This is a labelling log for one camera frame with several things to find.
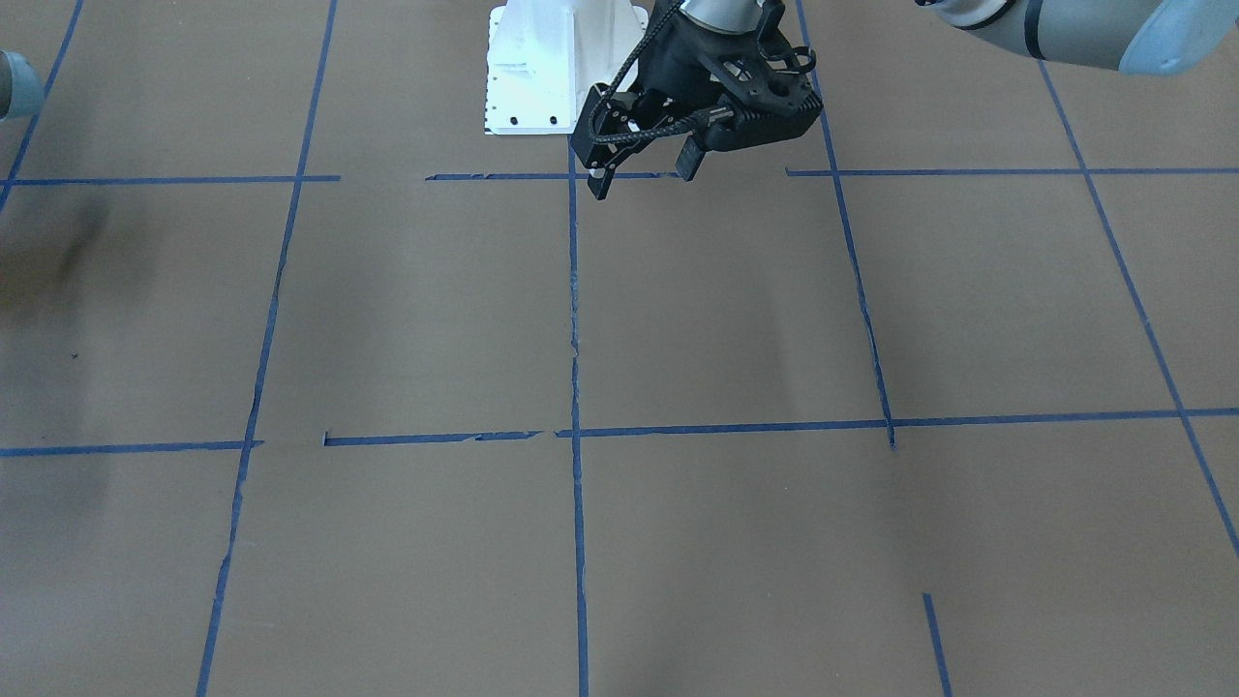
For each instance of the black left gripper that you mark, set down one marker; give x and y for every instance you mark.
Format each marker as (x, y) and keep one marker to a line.
(680, 60)

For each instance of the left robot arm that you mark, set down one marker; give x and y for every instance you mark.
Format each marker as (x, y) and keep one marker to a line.
(1141, 38)

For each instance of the brown paper table cover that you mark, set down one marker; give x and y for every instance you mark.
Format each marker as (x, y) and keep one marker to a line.
(311, 388)

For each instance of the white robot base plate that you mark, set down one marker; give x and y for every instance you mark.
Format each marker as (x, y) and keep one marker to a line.
(544, 56)

